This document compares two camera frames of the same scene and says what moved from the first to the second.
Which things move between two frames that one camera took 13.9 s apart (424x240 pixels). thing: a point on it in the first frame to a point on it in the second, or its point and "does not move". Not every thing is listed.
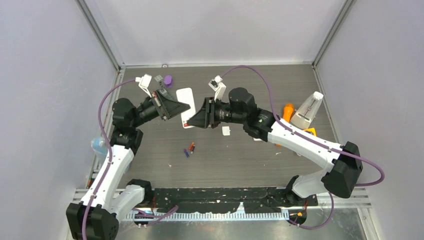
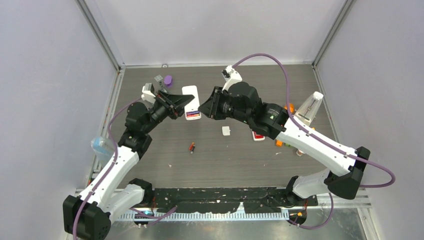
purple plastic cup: x=168 y=80 does not move
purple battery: x=186 y=153 to x=192 y=112
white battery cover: x=226 y=130 does not move
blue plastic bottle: x=100 y=147 does not move
